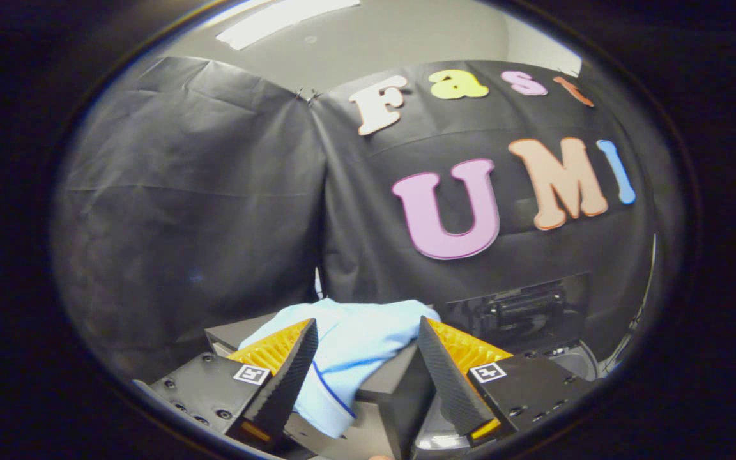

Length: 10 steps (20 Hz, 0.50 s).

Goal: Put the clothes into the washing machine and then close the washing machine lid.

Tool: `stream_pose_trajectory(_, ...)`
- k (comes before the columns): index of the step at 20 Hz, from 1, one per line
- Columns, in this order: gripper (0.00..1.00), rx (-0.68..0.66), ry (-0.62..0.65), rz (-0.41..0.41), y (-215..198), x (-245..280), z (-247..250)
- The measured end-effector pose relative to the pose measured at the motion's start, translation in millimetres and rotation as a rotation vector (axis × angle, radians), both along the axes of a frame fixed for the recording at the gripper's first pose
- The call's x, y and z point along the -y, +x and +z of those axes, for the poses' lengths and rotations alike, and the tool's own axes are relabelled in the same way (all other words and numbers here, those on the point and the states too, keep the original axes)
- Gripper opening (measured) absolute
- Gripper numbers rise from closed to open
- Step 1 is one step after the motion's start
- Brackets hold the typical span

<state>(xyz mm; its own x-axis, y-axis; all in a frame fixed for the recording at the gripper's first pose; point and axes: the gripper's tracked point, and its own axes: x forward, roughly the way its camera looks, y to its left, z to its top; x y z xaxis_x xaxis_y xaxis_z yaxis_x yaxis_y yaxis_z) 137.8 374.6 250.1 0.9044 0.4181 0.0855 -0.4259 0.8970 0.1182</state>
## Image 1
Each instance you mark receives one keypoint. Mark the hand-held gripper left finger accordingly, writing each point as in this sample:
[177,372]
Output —
[291,377]

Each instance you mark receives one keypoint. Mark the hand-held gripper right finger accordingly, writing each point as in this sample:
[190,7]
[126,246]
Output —
[448,377]

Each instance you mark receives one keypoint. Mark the light blue shirt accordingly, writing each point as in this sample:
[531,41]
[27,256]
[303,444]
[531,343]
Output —
[355,345]

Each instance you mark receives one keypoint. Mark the black washing machine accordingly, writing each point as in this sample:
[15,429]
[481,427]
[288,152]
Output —
[521,310]

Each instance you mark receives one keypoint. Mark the dark grey cabinet box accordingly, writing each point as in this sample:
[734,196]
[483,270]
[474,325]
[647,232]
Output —
[393,386]

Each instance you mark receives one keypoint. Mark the black backdrop cloth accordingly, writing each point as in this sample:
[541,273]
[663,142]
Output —
[214,191]

